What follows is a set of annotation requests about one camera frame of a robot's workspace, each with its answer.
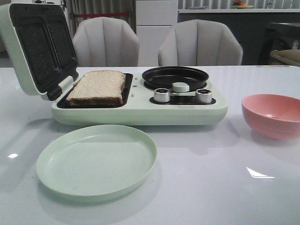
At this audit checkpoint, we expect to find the left silver control knob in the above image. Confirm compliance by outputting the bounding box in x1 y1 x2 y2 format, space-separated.
153 88 171 103

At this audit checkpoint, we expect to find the white cabinet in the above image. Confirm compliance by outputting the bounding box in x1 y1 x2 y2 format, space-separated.
135 0 178 67

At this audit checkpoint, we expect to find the green breakfast maker base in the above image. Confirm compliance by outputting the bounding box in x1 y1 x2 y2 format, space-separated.
52 73 227 127

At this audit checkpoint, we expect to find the grey upholstered chair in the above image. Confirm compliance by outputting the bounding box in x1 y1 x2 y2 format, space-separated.
73 17 140 67
158 19 243 66

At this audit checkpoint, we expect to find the dark kitchen counter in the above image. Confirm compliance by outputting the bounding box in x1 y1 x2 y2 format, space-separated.
178 8 300 65

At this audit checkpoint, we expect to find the pink bowl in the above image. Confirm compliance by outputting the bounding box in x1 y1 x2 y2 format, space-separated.
241 94 300 140

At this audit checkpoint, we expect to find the right silver control knob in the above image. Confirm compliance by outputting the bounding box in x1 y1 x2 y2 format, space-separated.
195 89 212 104

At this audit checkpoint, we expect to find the green sandwich maker lid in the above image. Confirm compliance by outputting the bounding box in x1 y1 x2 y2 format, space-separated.
0 3 79 101

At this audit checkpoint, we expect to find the green pan handle knob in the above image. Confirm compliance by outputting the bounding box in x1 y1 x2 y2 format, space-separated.
172 82 189 93

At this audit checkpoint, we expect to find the black round frying pan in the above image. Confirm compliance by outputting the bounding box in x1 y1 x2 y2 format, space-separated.
142 66 209 91

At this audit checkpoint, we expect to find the silver control knob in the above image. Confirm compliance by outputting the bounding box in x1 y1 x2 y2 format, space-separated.
195 89 212 104
153 88 171 103

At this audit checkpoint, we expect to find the right grey upholstered chair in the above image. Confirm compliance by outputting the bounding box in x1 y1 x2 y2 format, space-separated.
158 19 243 66

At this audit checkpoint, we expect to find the olive cushion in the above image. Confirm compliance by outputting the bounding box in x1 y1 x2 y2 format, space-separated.
270 49 300 67

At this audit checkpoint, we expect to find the red barrier tape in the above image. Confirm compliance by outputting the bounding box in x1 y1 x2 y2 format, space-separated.
73 12 130 18

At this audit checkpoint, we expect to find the left grey upholstered chair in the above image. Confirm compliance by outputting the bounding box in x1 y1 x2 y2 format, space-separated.
73 17 140 67

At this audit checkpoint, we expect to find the fruit plate on counter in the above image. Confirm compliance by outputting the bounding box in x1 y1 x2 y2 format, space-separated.
231 0 254 9

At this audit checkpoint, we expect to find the green round plate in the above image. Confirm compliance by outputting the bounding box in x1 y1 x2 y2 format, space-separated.
36 125 157 202

